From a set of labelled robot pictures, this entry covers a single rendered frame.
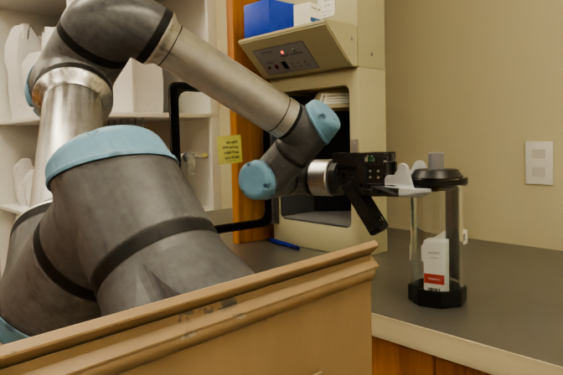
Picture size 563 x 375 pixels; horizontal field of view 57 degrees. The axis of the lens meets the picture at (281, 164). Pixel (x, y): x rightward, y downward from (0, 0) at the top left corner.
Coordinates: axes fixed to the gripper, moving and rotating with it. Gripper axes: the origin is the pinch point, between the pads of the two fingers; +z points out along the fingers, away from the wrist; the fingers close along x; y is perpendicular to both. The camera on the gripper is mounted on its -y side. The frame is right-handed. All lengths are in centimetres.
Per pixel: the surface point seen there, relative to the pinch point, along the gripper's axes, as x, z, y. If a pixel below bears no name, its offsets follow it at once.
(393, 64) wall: 70, -33, 33
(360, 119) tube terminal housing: 24.3, -24.7, 14.4
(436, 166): -1.4, 0.5, 4.7
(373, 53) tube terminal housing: 29.5, -23.3, 31.0
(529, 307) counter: 3.3, 15.1, -19.9
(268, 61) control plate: 24, -51, 31
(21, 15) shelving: 75, -243, 80
